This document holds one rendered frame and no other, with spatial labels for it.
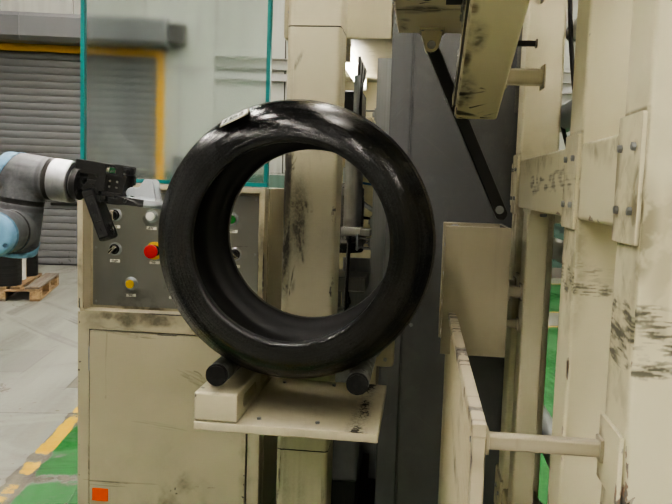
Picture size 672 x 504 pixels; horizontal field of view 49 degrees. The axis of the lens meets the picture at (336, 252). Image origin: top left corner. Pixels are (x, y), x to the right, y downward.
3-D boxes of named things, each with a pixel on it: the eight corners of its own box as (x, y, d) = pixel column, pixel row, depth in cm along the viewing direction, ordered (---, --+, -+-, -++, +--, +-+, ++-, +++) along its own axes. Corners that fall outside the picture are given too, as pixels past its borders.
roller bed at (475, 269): (438, 336, 189) (443, 221, 186) (496, 340, 187) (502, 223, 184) (440, 354, 169) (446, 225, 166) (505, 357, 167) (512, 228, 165)
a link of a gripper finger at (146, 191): (168, 182, 150) (126, 175, 151) (165, 211, 150) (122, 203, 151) (174, 182, 153) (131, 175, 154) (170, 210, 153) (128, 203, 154)
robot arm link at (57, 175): (42, 200, 152) (64, 199, 161) (64, 204, 151) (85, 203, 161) (47, 157, 151) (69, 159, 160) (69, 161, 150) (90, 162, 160)
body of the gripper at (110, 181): (125, 167, 150) (70, 158, 151) (120, 208, 151) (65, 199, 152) (140, 168, 157) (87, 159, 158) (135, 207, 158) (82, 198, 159)
